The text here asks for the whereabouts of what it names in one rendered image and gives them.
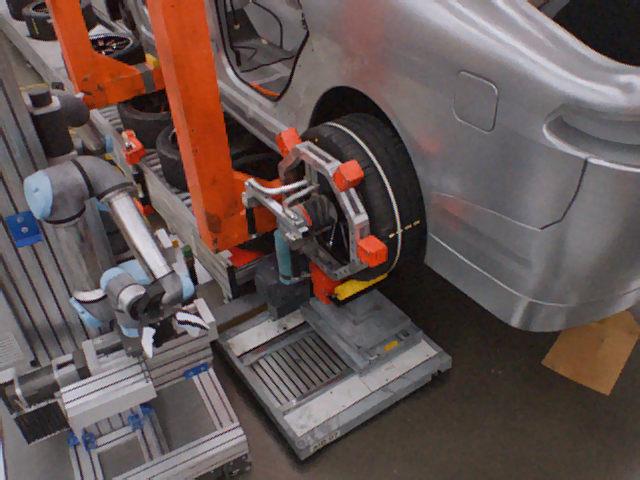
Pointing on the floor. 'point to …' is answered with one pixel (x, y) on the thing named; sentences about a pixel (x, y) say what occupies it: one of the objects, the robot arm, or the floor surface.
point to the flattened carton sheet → (594, 351)
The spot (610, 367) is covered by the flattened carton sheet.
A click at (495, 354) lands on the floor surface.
